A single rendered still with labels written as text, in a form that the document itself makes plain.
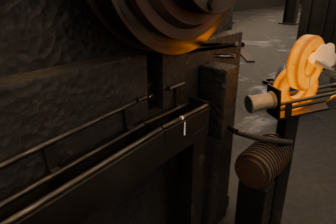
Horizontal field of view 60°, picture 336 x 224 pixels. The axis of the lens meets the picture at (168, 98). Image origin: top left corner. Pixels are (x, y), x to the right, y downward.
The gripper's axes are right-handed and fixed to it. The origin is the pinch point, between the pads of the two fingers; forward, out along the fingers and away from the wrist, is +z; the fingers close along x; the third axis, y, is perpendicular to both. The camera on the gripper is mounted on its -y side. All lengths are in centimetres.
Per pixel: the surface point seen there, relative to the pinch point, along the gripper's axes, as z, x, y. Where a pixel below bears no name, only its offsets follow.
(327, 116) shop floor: 26, -165, -94
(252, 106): 6.6, 5.7, -20.3
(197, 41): 14.4, 30.4, 1.3
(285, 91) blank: 3.8, -6.1, -15.6
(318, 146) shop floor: 9, -110, -89
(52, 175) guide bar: 8, 69, -20
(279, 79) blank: 6.8, -4.7, -12.4
